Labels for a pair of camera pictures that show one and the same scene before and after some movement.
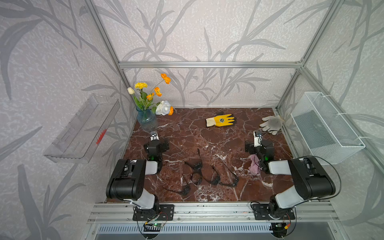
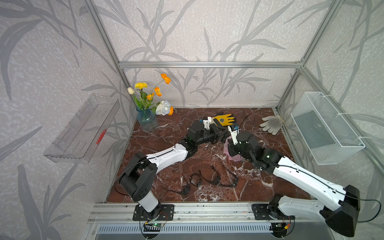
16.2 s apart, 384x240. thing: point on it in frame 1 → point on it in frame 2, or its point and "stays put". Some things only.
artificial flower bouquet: (145, 101) stays put
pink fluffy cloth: (255, 166) → (236, 158)
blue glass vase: (146, 119) stays put
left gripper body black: (163, 147) → (212, 136)
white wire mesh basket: (329, 138) stays put
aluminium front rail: (213, 213) stays put
